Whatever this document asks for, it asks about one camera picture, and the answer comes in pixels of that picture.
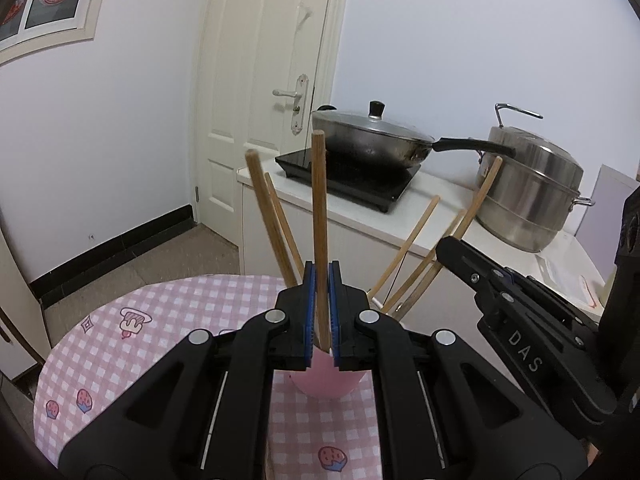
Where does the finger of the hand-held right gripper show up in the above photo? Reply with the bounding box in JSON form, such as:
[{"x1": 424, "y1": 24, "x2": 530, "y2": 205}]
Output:
[{"x1": 435, "y1": 236, "x2": 618, "y2": 423}]

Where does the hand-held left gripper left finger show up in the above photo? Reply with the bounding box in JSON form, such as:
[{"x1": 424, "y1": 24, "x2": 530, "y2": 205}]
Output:
[{"x1": 59, "y1": 260, "x2": 317, "y2": 480}]

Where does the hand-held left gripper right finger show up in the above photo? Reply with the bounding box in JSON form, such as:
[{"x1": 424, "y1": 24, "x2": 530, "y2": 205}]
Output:
[{"x1": 327, "y1": 260, "x2": 586, "y2": 480}]

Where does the pink cup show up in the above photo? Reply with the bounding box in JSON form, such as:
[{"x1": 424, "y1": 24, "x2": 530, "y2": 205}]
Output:
[{"x1": 290, "y1": 345, "x2": 368, "y2": 400}]

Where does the single wooden chopstick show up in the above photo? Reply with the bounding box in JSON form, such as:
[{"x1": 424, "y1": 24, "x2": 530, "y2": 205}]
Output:
[{"x1": 311, "y1": 130, "x2": 333, "y2": 356}]

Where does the bunch of wooden chopsticks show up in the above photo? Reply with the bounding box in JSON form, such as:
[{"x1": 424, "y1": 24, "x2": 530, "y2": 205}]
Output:
[{"x1": 245, "y1": 150, "x2": 503, "y2": 322}]

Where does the white counter cabinet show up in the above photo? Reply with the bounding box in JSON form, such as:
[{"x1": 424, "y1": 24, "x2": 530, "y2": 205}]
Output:
[{"x1": 236, "y1": 157, "x2": 608, "y2": 321}]

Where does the white paper packet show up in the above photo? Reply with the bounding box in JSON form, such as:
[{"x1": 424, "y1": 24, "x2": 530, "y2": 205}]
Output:
[{"x1": 534, "y1": 255, "x2": 603, "y2": 311}]

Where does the white panel board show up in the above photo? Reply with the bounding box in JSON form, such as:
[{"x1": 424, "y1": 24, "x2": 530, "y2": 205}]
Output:
[{"x1": 575, "y1": 164, "x2": 638, "y2": 248}]

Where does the black induction cooker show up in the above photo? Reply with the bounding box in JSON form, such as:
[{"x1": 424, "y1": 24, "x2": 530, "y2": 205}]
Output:
[{"x1": 275, "y1": 147, "x2": 421, "y2": 213}]

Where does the stainless steel steamer pot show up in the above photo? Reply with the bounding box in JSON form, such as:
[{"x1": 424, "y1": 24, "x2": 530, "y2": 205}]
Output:
[{"x1": 475, "y1": 102, "x2": 596, "y2": 253}]

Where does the pink checked bear tablecloth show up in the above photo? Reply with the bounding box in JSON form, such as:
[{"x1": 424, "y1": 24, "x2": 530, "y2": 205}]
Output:
[{"x1": 32, "y1": 274, "x2": 451, "y2": 480}]

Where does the glass wok lid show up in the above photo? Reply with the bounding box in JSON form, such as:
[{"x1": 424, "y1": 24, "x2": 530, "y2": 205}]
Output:
[{"x1": 312, "y1": 101, "x2": 435, "y2": 143}]

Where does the white panelled door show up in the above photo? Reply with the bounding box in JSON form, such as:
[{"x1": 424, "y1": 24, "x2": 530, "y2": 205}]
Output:
[{"x1": 192, "y1": 0, "x2": 351, "y2": 248}]

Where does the cream framed sliding window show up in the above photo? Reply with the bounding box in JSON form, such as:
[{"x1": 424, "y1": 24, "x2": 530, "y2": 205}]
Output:
[{"x1": 0, "y1": 0, "x2": 117, "y2": 66}]

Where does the steel wok black handle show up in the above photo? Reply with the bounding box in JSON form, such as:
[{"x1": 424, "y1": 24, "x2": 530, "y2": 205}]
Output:
[{"x1": 311, "y1": 110, "x2": 516, "y2": 171}]

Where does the metal door handle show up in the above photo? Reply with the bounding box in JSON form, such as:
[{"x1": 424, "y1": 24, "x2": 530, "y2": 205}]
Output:
[{"x1": 272, "y1": 74, "x2": 313, "y2": 135}]

